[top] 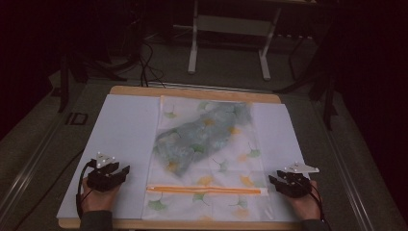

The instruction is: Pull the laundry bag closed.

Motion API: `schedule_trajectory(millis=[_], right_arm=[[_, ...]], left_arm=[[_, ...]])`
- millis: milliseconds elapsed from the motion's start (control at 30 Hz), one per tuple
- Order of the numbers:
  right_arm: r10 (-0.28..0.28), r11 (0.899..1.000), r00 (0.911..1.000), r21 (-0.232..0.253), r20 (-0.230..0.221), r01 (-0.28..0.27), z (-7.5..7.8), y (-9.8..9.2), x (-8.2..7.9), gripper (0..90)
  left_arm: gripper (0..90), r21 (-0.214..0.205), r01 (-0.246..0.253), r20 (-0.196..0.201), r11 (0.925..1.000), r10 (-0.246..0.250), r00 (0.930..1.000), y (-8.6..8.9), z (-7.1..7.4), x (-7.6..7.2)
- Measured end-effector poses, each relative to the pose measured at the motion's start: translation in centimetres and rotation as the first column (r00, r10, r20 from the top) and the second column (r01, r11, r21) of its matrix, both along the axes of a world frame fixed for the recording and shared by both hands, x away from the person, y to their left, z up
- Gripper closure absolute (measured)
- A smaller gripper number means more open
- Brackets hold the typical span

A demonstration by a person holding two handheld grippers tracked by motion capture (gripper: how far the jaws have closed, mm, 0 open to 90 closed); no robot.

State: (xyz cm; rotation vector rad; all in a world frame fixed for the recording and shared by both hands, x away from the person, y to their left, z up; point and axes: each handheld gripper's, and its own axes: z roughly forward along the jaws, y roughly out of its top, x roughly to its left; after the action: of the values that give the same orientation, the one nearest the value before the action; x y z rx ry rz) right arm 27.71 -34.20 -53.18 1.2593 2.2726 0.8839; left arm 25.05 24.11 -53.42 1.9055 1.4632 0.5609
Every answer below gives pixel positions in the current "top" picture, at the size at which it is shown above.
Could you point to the black metal bracket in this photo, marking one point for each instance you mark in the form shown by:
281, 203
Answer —
77, 118

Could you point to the grey-green cloth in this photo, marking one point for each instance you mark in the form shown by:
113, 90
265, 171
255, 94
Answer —
202, 134

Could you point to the black metal stand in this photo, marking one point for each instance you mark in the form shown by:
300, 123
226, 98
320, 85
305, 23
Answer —
327, 102
64, 86

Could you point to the white metal stand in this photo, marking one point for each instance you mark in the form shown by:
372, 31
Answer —
192, 48

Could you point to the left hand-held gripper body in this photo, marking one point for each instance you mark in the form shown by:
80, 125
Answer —
100, 179

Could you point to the person's right hand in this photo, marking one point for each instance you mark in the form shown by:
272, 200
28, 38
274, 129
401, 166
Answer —
304, 207

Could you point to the aluminium rail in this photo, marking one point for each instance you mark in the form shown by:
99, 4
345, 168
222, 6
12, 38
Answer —
29, 166
349, 183
208, 87

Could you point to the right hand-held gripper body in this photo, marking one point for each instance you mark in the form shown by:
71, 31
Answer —
298, 184

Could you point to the translucent leaf-print zipper bag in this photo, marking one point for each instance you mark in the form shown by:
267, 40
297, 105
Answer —
208, 179

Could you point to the person's left hand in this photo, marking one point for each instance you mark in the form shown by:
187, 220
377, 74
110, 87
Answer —
97, 199

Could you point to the white paper sheet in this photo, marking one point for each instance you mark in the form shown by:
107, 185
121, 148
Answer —
128, 134

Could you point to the wooden board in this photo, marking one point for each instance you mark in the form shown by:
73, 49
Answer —
192, 92

